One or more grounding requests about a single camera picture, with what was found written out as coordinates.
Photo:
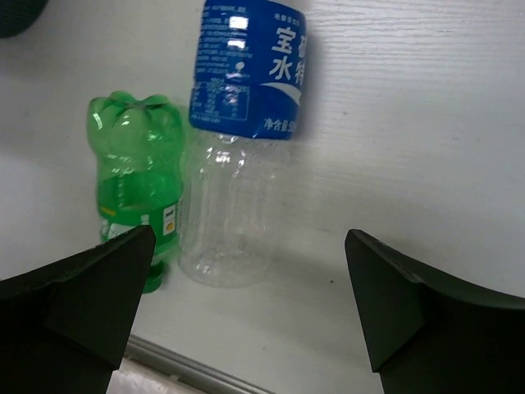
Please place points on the aluminium table front rail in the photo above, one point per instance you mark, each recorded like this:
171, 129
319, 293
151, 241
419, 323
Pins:
185, 370

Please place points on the green soda bottle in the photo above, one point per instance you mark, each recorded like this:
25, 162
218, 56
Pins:
139, 146

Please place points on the dark green plastic bin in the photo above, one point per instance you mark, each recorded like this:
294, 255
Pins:
17, 16

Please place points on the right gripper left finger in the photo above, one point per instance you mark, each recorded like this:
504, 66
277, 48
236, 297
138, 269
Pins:
65, 326

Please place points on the blue label water bottle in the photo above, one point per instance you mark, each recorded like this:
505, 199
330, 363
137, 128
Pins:
244, 108

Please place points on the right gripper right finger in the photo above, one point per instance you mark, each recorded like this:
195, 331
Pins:
427, 331

